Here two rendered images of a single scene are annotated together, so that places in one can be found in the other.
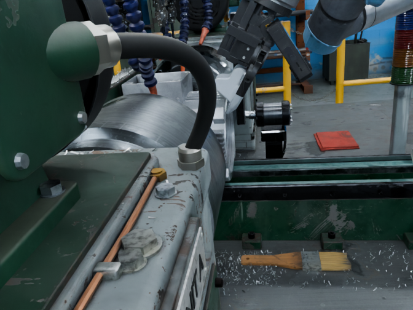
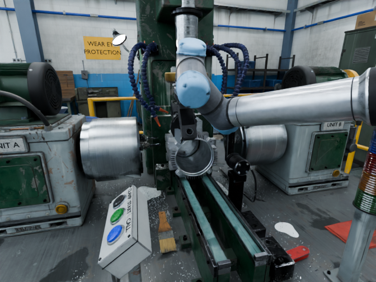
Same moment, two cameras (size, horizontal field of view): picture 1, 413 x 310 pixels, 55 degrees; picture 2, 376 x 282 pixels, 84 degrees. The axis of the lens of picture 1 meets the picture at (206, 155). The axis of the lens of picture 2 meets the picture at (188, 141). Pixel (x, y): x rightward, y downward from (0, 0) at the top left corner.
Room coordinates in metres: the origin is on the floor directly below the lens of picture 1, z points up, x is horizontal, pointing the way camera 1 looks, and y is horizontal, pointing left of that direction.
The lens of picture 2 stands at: (0.46, -0.74, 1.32)
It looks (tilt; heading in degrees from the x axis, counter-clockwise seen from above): 17 degrees down; 67
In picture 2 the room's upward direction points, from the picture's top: straight up
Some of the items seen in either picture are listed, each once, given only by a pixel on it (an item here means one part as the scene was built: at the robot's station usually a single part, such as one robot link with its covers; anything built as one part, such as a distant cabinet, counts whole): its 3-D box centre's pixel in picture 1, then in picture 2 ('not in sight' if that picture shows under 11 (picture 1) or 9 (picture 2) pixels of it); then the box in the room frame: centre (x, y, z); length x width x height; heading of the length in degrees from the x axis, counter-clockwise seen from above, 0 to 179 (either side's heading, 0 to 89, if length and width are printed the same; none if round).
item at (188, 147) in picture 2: not in sight; (184, 142); (0.83, 0.15, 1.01); 0.15 x 0.02 x 0.15; 170
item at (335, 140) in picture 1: (335, 139); (356, 233); (1.23, -0.43, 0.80); 0.15 x 0.12 x 0.01; 172
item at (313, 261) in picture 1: (294, 260); (164, 229); (0.63, -0.15, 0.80); 0.21 x 0.05 x 0.01; 80
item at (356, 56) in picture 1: (346, 50); not in sight; (5.32, -1.96, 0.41); 0.52 x 0.47 x 0.82; 85
